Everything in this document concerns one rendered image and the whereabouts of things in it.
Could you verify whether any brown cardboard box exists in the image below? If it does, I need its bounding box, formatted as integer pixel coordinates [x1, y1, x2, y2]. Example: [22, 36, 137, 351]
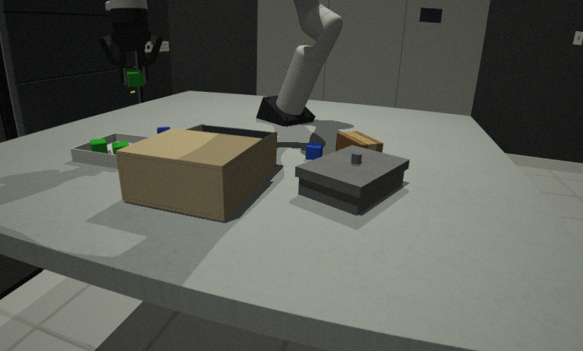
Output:
[336, 131, 383, 152]

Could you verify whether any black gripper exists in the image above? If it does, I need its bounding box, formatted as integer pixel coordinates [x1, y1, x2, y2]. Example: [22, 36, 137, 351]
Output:
[99, 8, 163, 85]

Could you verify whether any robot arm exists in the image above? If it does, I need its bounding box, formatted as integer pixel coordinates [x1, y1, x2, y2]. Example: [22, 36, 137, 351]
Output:
[106, 0, 343, 115]

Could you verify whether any green block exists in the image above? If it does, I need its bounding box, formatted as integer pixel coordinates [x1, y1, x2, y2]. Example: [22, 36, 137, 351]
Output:
[90, 138, 108, 153]
[127, 70, 144, 87]
[112, 141, 129, 155]

